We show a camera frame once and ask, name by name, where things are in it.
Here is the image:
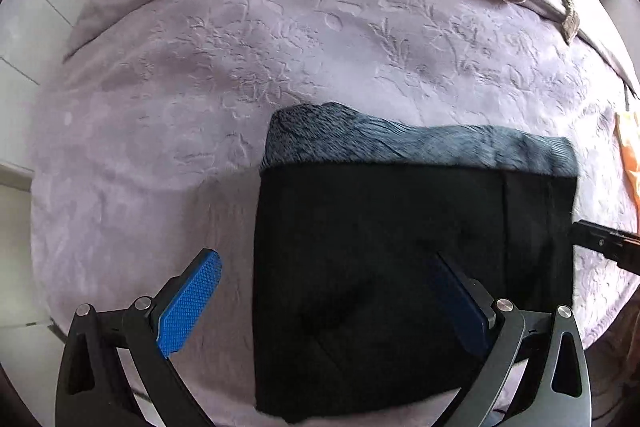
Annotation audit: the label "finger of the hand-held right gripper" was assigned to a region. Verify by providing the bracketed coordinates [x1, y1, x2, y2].
[568, 219, 640, 275]

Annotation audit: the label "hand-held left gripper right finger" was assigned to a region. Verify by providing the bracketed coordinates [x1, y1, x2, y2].
[434, 252, 592, 427]

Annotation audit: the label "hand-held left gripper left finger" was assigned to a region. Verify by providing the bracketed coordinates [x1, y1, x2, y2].
[55, 248, 223, 427]

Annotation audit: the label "dark pants with grey waistband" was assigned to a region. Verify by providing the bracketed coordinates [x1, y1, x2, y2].
[251, 103, 580, 425]

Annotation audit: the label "orange cloth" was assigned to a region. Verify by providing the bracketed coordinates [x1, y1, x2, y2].
[614, 111, 640, 202]

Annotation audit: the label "lavender embossed bed blanket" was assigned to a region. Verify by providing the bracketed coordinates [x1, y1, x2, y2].
[30, 0, 640, 427]

